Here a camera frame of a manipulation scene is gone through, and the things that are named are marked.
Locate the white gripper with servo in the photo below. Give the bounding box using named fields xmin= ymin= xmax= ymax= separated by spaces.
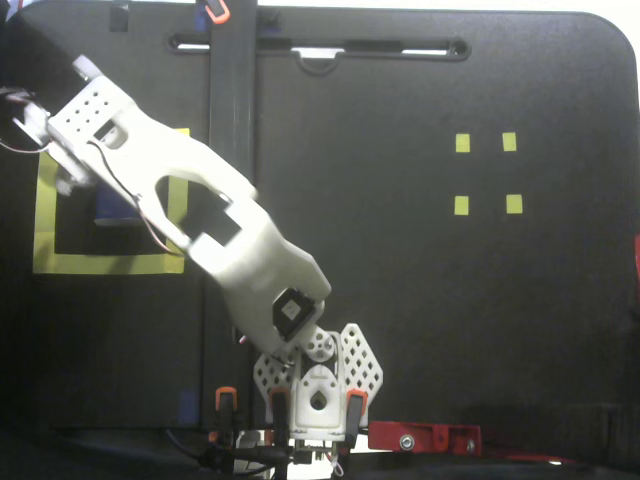
xmin=53 ymin=169 xmax=94 ymax=197

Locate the blue and white charger block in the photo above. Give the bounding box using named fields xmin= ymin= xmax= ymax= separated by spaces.
xmin=93 ymin=183 xmax=151 ymax=227

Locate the white robot arm with base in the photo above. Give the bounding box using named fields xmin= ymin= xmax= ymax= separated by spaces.
xmin=9 ymin=53 xmax=386 ymax=449

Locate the yellow tape square outline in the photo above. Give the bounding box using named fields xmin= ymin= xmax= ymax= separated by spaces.
xmin=32 ymin=128 xmax=191 ymax=275

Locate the black tape piece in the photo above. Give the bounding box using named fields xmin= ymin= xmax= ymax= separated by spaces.
xmin=108 ymin=2 xmax=131 ymax=34

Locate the black flat table strip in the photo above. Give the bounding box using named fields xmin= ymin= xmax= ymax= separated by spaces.
xmin=201 ymin=0 xmax=259 ymax=430

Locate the orange and black clamp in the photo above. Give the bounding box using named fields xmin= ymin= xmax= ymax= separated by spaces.
xmin=345 ymin=388 xmax=370 ymax=449
xmin=198 ymin=0 xmax=231 ymax=25
xmin=268 ymin=387 xmax=293 ymax=447
xmin=213 ymin=386 xmax=240 ymax=446

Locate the red white black servo cable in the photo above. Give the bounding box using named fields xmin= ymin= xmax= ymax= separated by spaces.
xmin=0 ymin=87 xmax=184 ymax=259

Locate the black table carry handle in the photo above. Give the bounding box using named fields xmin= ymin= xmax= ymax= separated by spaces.
xmin=167 ymin=30 xmax=472 ymax=77

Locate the red corner bracket with bolt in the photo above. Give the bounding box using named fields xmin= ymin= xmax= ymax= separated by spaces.
xmin=368 ymin=421 xmax=436 ymax=454

